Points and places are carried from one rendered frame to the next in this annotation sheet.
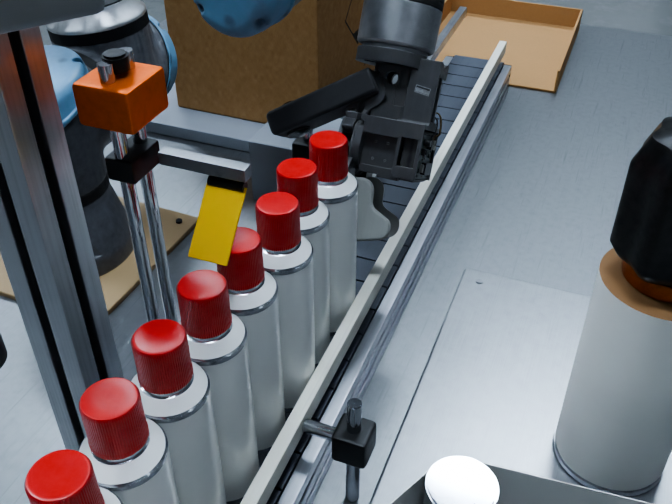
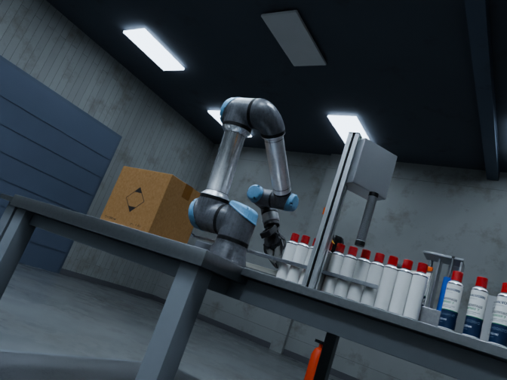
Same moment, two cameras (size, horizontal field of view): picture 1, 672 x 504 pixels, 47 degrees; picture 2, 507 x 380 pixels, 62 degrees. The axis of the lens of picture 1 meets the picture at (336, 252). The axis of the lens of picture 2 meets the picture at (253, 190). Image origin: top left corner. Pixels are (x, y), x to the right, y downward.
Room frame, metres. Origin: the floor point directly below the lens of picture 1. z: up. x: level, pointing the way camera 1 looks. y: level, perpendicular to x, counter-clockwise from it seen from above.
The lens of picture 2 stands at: (0.42, 1.79, 0.75)
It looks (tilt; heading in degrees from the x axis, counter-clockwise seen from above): 14 degrees up; 283
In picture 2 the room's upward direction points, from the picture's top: 20 degrees clockwise
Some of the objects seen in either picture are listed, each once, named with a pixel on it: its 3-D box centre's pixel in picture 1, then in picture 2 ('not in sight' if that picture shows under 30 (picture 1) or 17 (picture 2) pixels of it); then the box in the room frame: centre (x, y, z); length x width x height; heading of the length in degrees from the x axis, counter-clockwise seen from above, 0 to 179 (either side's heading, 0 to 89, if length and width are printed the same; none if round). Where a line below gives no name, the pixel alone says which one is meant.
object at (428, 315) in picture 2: not in sight; (436, 292); (0.01, 0.13, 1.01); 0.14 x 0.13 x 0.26; 159
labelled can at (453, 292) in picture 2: not in sight; (452, 301); (-0.01, 0.24, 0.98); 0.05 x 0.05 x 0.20
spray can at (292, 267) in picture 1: (282, 305); (311, 262); (0.48, 0.04, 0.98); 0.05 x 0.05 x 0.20
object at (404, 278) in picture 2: not in sight; (401, 287); (0.14, 0.18, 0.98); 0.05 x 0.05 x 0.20
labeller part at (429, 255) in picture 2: not in sight; (444, 258); (0.01, 0.12, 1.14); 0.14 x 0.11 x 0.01; 159
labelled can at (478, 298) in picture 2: not in sight; (476, 307); (-0.08, 0.27, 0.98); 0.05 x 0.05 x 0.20
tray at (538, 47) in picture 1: (498, 38); not in sight; (1.37, -0.30, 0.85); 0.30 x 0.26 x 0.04; 159
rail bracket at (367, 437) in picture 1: (354, 450); not in sight; (0.41, -0.02, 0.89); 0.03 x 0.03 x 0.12; 69
